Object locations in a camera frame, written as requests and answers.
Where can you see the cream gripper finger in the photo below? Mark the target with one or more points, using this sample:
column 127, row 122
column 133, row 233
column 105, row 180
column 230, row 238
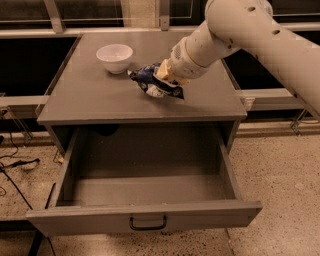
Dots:
column 164, row 72

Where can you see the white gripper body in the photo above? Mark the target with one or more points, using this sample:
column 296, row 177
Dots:
column 179, row 66

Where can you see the blue chip bag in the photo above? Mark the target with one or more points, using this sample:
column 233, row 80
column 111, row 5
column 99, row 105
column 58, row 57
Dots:
column 151, row 84

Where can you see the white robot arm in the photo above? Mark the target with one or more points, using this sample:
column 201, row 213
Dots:
column 246, row 24

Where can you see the grey cabinet counter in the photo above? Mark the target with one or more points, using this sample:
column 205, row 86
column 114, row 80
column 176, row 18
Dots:
column 87, row 94

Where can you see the grey open top drawer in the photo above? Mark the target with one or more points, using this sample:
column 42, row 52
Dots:
column 181, row 171

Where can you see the white ceramic bowl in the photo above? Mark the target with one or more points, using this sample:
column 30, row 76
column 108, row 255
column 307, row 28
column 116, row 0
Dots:
column 115, row 58

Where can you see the black drawer handle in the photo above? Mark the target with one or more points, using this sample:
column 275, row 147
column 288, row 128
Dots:
column 139, row 224

